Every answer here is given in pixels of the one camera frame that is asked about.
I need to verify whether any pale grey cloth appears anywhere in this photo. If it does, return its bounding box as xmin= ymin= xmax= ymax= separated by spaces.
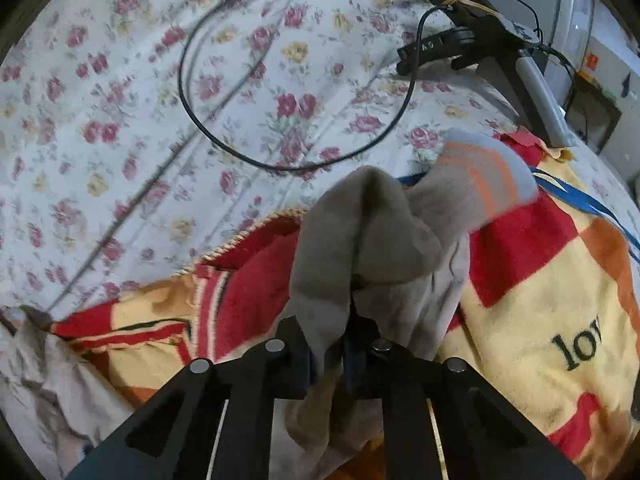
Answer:
xmin=0 ymin=304 xmax=137 ymax=480

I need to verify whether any floral bed sheet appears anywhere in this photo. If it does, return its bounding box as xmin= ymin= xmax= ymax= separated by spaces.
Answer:
xmin=0 ymin=0 xmax=640 ymax=323

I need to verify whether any white appliance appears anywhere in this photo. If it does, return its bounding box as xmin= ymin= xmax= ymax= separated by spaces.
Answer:
xmin=544 ymin=0 xmax=640 ymax=111

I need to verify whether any black box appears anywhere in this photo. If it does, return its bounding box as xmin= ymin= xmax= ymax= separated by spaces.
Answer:
xmin=564 ymin=76 xmax=624 ymax=155

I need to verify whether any red yellow printed blanket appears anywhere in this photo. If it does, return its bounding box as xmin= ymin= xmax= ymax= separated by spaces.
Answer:
xmin=50 ymin=130 xmax=640 ymax=480

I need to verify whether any black stand with grey handle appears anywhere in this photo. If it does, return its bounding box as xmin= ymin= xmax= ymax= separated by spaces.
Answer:
xmin=396 ymin=0 xmax=577 ymax=147

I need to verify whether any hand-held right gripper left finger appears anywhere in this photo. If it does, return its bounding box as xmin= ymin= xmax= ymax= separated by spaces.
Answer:
xmin=65 ymin=316 xmax=322 ymax=480

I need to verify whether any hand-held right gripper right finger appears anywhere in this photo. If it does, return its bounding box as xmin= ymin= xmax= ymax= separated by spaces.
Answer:
xmin=342 ymin=304 xmax=587 ymax=480

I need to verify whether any black cable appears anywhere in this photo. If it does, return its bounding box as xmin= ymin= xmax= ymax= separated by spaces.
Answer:
xmin=178 ymin=0 xmax=547 ymax=172

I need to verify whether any grey sweater with orange stripes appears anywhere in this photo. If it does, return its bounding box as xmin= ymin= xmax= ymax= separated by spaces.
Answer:
xmin=282 ymin=127 xmax=542 ymax=480

